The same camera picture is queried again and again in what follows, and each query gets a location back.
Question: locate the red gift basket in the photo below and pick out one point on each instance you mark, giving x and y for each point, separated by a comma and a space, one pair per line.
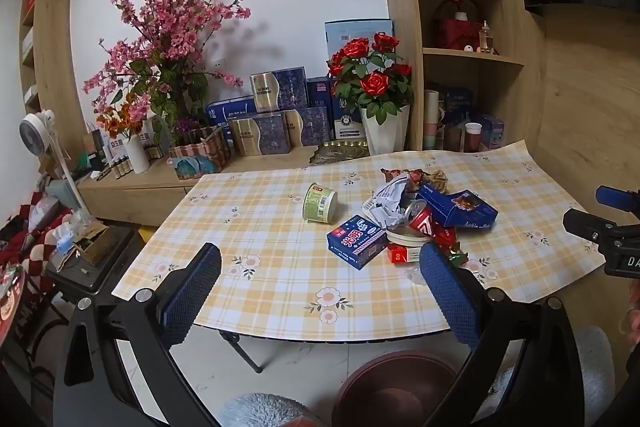
457, 32

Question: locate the blue paper box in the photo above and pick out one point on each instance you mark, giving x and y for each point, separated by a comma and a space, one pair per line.
455, 207

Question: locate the stack of pastel paper cups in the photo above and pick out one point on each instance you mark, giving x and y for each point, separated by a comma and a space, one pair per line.
431, 122

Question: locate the blue printed carton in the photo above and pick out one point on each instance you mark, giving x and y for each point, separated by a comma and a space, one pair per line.
457, 104

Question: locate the maroon plastic bin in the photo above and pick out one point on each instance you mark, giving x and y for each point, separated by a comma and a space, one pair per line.
395, 389

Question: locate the small cardboard box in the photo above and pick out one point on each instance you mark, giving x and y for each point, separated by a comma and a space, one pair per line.
92, 244

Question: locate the crushed red soda can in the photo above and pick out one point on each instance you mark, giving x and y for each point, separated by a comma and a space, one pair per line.
419, 217

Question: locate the white bottle vase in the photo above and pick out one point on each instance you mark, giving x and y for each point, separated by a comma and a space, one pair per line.
137, 154

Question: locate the white faceted vase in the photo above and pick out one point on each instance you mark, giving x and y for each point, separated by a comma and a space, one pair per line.
385, 132

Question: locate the green paper cup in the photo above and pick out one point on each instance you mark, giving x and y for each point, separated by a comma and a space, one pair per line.
319, 204

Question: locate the black folding table frame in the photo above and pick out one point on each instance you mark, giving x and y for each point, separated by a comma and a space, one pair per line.
245, 352

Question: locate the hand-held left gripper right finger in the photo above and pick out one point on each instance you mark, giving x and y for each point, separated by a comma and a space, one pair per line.
447, 294

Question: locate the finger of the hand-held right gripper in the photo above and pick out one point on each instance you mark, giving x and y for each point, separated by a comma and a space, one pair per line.
592, 227
612, 196

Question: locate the white desk fan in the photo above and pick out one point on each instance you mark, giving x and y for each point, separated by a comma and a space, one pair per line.
37, 132

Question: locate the red cigarette pack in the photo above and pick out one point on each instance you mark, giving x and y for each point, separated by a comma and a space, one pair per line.
398, 253

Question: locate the wooden shelf unit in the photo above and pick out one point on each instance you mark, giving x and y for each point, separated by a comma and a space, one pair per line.
400, 7

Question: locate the yellow plaid tablecloth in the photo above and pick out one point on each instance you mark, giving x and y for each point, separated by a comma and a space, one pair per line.
260, 232

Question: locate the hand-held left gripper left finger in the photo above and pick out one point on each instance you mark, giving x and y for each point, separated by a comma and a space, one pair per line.
192, 292

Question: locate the pink blossom arrangement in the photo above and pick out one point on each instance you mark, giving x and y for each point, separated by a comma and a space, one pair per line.
165, 17

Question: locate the orange flower bunch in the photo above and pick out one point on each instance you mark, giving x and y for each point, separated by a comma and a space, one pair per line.
120, 119

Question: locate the plaid storage basket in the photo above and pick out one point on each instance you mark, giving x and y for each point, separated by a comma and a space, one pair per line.
200, 154

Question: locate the light blue flat box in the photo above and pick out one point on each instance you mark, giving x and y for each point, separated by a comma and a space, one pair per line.
350, 32

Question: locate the blue milk carton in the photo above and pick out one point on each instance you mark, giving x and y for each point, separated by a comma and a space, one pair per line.
352, 241

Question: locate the black hard case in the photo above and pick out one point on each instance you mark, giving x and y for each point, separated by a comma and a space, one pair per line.
110, 267

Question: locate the red paper cup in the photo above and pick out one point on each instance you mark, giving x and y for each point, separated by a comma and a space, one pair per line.
473, 138

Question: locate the green foil wrapper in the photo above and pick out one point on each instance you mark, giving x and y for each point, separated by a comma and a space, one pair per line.
455, 256

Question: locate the red rose bouquet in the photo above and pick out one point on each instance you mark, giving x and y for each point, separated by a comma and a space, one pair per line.
372, 77

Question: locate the brown paper wrapper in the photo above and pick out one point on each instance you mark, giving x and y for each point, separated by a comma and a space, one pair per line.
430, 179

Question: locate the row of small bottles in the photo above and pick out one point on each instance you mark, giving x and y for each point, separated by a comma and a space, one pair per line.
115, 168

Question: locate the crumpled white paper bag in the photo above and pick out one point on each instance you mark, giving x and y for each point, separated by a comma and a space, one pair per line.
387, 202

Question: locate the stack of blue gift boxes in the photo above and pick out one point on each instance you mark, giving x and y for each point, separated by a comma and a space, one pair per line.
280, 129

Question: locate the small gold perfume bottle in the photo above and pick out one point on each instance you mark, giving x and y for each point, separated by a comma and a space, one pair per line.
486, 39

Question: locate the small blue carton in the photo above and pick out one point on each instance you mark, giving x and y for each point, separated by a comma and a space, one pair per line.
494, 132

